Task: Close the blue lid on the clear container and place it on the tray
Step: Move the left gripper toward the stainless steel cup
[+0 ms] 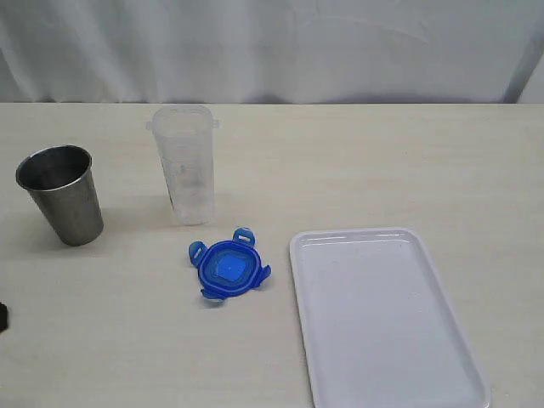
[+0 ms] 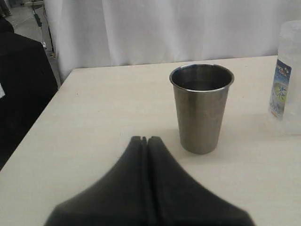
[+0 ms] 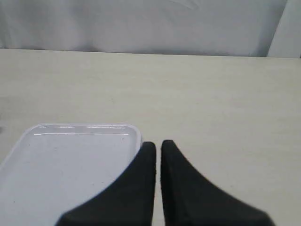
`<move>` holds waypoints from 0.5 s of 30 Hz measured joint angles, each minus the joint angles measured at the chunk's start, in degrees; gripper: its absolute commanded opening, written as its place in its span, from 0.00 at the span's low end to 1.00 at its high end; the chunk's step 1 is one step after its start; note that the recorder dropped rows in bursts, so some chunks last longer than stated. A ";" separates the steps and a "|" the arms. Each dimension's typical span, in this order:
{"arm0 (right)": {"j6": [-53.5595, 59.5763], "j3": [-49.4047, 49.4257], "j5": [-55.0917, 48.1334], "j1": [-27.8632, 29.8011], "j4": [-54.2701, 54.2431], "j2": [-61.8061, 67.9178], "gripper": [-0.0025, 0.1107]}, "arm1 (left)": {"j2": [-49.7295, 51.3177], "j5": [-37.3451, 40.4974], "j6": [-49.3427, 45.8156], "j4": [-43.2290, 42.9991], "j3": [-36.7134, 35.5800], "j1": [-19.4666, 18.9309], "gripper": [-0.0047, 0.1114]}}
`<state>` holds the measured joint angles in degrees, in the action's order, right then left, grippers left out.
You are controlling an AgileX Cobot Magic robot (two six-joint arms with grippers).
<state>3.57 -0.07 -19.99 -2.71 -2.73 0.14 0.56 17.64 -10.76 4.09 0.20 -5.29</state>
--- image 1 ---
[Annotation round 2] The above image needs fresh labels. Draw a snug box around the stainless steel cup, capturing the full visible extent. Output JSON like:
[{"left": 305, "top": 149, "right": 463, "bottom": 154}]
[{"left": 15, "top": 144, "right": 104, "bottom": 247}]

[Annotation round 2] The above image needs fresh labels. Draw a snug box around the black object at table edge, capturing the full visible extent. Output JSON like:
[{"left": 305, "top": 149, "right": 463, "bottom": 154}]
[{"left": 0, "top": 303, "right": 9, "bottom": 332}]

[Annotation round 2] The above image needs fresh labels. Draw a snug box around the clear tall plastic container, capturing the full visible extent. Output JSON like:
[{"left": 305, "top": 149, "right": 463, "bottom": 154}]
[{"left": 147, "top": 105, "right": 218, "bottom": 225}]

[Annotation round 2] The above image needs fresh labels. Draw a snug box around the white rectangular plastic tray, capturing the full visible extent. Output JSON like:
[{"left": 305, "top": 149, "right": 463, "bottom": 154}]
[{"left": 290, "top": 228, "right": 491, "bottom": 407}]

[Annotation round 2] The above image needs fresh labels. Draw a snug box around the white backdrop curtain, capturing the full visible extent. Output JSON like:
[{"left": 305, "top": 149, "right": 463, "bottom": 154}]
[{"left": 1, "top": 1, "right": 543, "bottom": 104}]

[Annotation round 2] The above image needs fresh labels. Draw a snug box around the blue plastic locking lid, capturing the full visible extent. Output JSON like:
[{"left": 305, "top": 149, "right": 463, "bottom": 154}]
[{"left": 188, "top": 227, "right": 271, "bottom": 303}]

